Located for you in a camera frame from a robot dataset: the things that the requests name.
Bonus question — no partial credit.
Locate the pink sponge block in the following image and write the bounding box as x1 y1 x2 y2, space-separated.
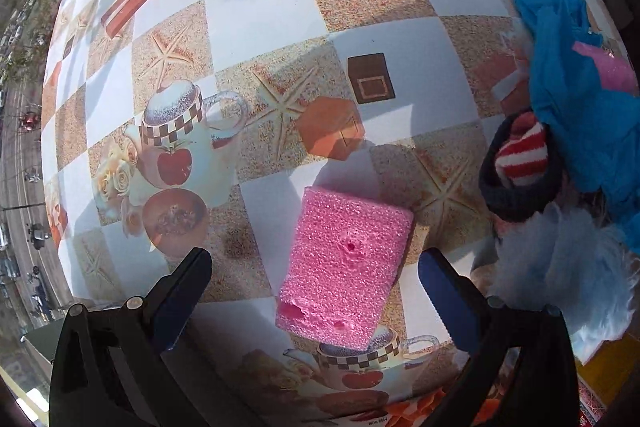
276 186 413 351
573 41 639 95

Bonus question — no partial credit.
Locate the red patterned carton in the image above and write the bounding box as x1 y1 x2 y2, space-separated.
576 334 640 427

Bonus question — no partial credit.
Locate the light blue fluffy duster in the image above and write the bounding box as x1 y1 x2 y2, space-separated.
488 202 639 364

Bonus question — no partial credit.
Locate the floral printed box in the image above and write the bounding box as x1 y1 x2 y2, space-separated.
341 386 503 427

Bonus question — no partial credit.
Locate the striped navy pink sock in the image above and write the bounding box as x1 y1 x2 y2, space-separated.
478 108 564 223

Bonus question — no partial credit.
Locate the blue crumpled cloth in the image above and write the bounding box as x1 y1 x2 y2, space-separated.
514 0 639 251

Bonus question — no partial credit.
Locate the checkered patterned tablecloth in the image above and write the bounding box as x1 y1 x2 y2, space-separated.
40 0 637 427

